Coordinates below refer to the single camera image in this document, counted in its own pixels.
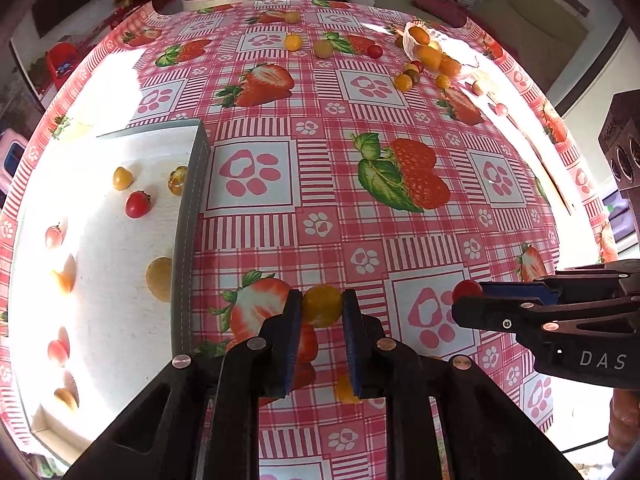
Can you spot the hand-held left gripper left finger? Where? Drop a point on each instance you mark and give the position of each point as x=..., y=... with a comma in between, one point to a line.
x=295, y=340

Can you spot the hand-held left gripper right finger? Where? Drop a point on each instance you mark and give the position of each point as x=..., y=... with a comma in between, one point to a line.
x=350, y=340

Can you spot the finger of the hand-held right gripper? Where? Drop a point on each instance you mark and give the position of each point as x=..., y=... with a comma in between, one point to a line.
x=515, y=291
x=490, y=312

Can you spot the red cherry tomato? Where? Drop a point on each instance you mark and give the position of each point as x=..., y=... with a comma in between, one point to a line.
x=501, y=109
x=466, y=290
x=416, y=65
x=137, y=204
x=57, y=352
x=54, y=236
x=374, y=51

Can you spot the white shallow box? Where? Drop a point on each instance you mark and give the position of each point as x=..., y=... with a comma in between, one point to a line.
x=115, y=260

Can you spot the person's right hand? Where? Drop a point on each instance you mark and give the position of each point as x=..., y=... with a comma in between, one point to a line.
x=627, y=420

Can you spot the wooden board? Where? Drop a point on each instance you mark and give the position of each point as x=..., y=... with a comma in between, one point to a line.
x=555, y=187

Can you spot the orange cherry tomato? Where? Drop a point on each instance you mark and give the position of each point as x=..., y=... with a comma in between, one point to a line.
x=66, y=399
x=402, y=81
x=63, y=281

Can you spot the dark brown cherry tomato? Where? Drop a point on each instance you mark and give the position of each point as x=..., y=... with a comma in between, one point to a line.
x=415, y=76

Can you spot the clear glass bowl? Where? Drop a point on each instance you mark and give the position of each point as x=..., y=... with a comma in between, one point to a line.
x=450, y=40

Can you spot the beige armchair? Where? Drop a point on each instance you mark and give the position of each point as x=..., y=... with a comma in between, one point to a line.
x=540, y=30

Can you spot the large mandarin orange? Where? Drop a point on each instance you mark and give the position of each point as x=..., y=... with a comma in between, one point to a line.
x=419, y=35

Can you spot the pink cushion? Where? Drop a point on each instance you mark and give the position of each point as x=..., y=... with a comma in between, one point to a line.
x=440, y=7

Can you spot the pink plastic stool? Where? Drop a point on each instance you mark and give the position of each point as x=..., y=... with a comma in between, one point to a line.
x=11, y=157

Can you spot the red plastic stool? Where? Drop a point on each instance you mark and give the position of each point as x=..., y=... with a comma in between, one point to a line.
x=62, y=60

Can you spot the red television cabinet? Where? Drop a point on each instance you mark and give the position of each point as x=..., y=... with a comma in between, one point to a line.
x=140, y=7

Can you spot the black television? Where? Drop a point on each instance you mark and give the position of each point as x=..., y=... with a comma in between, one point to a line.
x=60, y=5

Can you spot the wall power strip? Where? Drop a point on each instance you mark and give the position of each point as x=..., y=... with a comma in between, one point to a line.
x=573, y=2

